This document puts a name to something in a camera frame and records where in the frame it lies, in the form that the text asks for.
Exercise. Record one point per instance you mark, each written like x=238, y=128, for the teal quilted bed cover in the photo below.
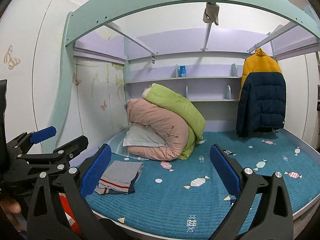
x=186, y=199

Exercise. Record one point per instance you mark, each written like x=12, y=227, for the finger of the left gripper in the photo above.
x=25, y=141
x=63, y=154

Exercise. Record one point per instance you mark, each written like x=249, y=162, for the operator hand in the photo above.
x=10, y=207

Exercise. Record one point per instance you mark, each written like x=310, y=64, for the yellow and navy puffer jacket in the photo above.
x=262, y=98

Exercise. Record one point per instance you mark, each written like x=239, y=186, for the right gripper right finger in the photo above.
x=273, y=218

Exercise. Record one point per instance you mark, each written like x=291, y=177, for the grey navy orange-striped sweatshirt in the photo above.
x=119, y=178

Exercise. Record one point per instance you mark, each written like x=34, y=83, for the pink and green folded duvet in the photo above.
x=173, y=117

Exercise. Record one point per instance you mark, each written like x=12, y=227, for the light blue pillow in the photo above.
x=140, y=135

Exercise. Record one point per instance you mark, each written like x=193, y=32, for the blue box on shelf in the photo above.
x=182, y=71

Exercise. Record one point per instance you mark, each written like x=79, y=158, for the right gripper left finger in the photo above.
x=46, y=216

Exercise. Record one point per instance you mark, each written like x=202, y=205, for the grey cloth on rail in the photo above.
x=211, y=13

